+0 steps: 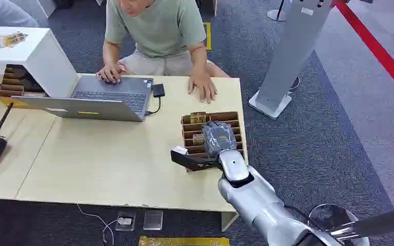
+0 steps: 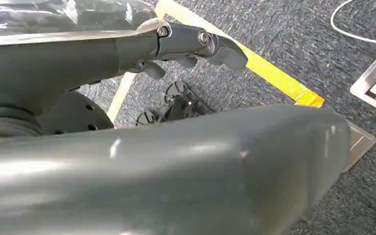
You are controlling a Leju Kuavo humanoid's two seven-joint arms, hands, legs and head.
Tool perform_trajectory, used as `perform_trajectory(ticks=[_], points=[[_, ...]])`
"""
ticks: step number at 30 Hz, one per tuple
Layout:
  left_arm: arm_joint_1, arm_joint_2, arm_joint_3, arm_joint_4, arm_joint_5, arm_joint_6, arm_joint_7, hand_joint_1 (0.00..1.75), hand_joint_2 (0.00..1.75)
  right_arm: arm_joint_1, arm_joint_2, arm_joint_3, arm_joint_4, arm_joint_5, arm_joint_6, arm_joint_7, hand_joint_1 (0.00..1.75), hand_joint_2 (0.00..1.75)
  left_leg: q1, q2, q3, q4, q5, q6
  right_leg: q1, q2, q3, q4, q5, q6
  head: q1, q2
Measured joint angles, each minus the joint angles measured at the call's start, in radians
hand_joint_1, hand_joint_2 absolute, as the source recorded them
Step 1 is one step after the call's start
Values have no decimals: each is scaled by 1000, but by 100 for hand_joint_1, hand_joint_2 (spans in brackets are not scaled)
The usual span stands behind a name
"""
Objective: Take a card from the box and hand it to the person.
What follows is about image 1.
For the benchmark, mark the white cabinet box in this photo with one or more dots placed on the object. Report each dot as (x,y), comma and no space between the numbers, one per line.
(34,54)

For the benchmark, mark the person's left hand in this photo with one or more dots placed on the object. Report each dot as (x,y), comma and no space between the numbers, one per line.
(202,86)

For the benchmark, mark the person's right hand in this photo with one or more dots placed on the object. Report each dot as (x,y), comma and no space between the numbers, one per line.
(110,72)

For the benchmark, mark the round stanchion base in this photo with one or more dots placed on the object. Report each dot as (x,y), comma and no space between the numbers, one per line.
(276,15)

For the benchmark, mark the wrapped yellow card packet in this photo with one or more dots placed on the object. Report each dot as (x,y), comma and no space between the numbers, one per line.
(11,39)

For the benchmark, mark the dark grey robot bar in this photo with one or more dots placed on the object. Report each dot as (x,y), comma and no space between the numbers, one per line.
(380,222)

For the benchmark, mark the gold patterned sheet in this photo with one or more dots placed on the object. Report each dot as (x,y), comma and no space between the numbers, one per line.
(183,241)

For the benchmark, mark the gold printed card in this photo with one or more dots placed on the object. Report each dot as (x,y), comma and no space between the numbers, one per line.
(198,117)

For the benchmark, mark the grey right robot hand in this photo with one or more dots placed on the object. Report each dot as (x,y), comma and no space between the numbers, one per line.
(219,137)

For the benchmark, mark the grey floor plate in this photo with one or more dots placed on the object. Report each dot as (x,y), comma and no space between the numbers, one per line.
(153,220)

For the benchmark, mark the pale desk leg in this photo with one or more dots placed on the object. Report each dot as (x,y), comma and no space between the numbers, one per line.
(228,220)

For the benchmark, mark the floor socket with white plug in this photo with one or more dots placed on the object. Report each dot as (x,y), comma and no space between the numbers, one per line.
(126,221)

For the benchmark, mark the red barrier belt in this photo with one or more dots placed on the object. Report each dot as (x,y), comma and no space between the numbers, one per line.
(377,51)

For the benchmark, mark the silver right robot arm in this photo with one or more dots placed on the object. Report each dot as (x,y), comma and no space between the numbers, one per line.
(258,200)

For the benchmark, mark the person in grey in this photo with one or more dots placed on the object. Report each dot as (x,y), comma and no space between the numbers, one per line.
(3,12)

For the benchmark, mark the person's hand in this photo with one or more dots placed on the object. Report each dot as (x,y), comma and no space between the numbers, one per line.
(110,72)
(202,86)

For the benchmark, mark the wooden slotted card box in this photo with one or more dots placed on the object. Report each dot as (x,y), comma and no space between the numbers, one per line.
(192,130)

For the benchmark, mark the grey kiosk stand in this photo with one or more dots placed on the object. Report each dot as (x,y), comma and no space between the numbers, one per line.
(292,51)

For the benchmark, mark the grey open laptop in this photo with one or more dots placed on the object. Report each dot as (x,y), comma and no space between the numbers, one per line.
(108,96)

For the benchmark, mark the black adapter block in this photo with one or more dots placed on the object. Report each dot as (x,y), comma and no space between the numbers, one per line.
(158,90)

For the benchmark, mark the wooden card box with dividers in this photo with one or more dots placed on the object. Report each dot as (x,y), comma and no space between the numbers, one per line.
(13,83)

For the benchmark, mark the brown printed card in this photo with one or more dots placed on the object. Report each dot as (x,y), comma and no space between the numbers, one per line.
(198,139)

